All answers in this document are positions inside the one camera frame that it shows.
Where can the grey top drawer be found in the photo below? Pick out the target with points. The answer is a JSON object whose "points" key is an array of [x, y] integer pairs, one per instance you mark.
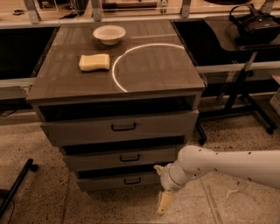
{"points": [[120, 128]]}

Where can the grey three-drawer cabinet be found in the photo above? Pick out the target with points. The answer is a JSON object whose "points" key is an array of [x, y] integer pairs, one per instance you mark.
{"points": [[150, 72]]}

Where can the grey drawer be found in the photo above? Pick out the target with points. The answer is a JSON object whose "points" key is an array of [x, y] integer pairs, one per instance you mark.
{"points": [[80, 158], [118, 181], [120, 128]]}

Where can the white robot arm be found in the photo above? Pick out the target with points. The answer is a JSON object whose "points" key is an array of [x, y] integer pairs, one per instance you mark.
{"points": [[193, 162]]}

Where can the black stand leg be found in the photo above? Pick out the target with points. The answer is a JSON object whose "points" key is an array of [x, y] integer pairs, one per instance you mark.
{"points": [[6, 195]]}

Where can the black VR headset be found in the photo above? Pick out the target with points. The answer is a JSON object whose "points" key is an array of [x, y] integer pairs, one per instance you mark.
{"points": [[257, 27]]}

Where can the white bowl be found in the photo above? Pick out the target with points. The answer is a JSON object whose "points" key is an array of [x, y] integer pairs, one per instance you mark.
{"points": [[109, 35]]}

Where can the grey bottom drawer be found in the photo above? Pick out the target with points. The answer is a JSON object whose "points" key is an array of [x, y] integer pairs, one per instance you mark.
{"points": [[118, 181]]}

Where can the yellow sponge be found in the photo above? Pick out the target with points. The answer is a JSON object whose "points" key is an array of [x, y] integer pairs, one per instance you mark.
{"points": [[94, 62]]}

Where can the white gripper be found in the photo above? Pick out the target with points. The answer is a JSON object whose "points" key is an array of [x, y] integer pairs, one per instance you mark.
{"points": [[166, 177]]}

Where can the grey middle drawer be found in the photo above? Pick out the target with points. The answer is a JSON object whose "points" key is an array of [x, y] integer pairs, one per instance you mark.
{"points": [[80, 158]]}

